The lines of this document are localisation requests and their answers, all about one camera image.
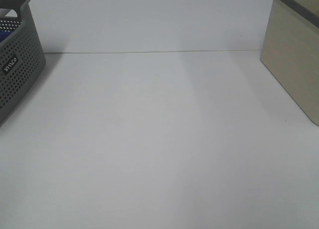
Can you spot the beige storage box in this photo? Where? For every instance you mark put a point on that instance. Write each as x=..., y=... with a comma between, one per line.
x=291, y=51

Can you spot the grey perforated plastic basket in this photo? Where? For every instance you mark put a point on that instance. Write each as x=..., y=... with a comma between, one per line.
x=21, y=56

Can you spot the blue microfiber towel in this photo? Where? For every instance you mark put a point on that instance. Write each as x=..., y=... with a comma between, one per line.
x=4, y=34

